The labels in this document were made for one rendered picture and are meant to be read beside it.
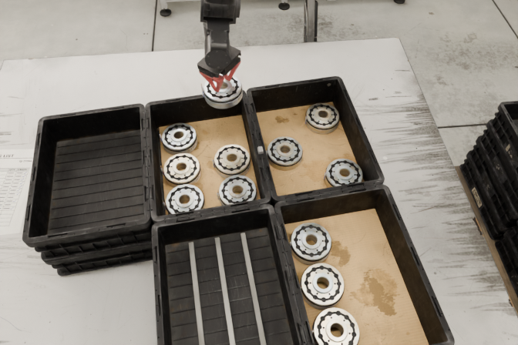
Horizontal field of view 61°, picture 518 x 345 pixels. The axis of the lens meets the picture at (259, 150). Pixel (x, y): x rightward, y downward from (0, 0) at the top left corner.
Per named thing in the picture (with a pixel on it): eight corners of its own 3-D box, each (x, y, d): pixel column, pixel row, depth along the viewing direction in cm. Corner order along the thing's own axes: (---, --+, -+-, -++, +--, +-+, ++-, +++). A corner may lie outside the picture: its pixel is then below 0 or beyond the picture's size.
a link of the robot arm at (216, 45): (240, -7, 96) (200, -10, 95) (243, 27, 89) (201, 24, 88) (234, 37, 106) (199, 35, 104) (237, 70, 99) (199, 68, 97)
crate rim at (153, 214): (146, 107, 130) (144, 102, 128) (245, 93, 133) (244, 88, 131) (153, 227, 107) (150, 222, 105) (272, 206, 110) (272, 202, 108)
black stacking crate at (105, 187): (55, 142, 134) (39, 118, 125) (152, 128, 138) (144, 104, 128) (42, 263, 111) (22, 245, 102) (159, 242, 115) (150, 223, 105)
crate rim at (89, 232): (42, 122, 127) (38, 116, 125) (146, 107, 130) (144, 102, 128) (25, 249, 103) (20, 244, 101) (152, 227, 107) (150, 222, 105)
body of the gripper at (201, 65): (242, 56, 111) (240, 32, 105) (217, 80, 106) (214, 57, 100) (221, 47, 113) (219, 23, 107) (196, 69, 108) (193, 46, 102)
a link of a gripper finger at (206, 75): (237, 85, 116) (236, 58, 109) (221, 102, 113) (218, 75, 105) (217, 75, 118) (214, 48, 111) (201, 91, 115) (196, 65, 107)
